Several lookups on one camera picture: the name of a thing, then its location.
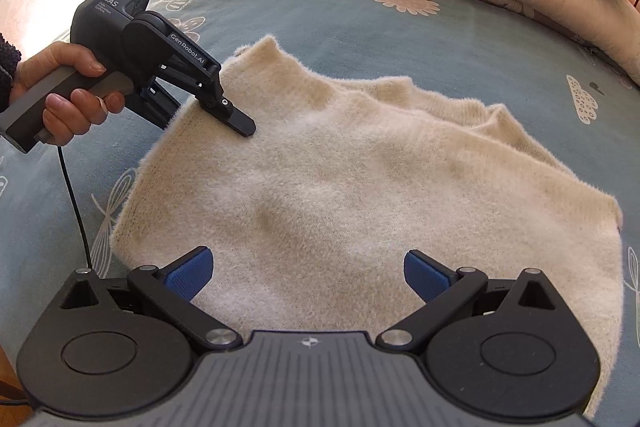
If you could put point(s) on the cream fuzzy sweater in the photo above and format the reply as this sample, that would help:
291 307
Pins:
350 182

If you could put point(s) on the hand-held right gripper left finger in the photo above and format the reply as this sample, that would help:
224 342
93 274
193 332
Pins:
192 273

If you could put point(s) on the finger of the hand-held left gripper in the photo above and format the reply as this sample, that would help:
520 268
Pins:
157 99
240 122

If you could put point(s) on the person's left hand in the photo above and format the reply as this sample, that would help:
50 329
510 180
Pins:
55 54

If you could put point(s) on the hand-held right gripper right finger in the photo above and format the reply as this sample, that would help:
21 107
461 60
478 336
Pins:
425 274

